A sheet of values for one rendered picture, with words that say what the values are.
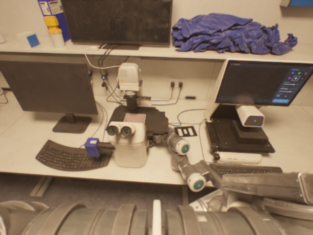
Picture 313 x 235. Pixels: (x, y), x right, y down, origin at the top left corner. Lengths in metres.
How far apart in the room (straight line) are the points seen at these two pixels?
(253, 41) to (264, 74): 0.33
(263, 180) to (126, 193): 1.54
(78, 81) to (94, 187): 1.18
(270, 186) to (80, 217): 0.30
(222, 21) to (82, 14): 0.94
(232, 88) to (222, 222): 0.80
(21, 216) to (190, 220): 0.22
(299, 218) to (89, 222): 0.27
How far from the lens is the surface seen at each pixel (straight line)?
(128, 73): 0.84
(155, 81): 1.48
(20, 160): 1.34
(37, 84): 1.22
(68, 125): 1.41
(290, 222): 0.31
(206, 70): 1.47
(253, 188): 0.38
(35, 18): 1.82
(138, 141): 0.83
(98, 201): 1.81
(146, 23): 1.21
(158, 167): 1.02
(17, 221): 0.30
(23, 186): 2.24
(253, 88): 1.03
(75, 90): 1.10
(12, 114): 1.82
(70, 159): 1.15
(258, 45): 1.30
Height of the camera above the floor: 1.61
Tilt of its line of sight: 40 degrees down
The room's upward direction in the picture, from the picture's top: 1 degrees clockwise
